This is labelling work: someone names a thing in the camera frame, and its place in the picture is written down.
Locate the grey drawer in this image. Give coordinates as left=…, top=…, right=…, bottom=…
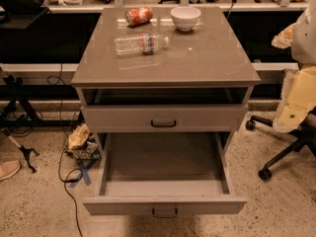
left=83, top=132, right=246, bottom=218
left=81, top=105, right=248, bottom=133

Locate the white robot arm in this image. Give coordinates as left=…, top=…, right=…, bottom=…
left=272, top=0, right=316, bottom=133

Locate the grey drawer cabinet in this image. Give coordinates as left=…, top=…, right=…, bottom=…
left=72, top=7, right=260, bottom=148

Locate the clear plastic water bottle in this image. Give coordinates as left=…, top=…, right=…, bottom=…
left=115, top=33, right=169, bottom=56

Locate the snack bags pile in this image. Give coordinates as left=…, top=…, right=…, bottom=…
left=66, top=123, right=101, bottom=160

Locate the blue tape cross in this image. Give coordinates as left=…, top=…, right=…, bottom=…
left=69, top=160, right=96, bottom=188

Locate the white bowl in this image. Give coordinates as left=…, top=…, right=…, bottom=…
left=171, top=6, right=201, bottom=31

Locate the orange soda can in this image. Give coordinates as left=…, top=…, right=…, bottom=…
left=125, top=6, right=153, bottom=27

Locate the black tripod stand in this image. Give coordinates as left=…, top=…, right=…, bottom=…
left=0, top=66, right=83, bottom=174

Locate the black office chair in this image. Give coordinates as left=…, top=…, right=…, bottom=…
left=245, top=106, right=316, bottom=182

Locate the tan shoe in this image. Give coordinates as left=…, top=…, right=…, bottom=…
left=0, top=160, right=21, bottom=181

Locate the black floor cable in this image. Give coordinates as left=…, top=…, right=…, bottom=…
left=46, top=62, right=85, bottom=237

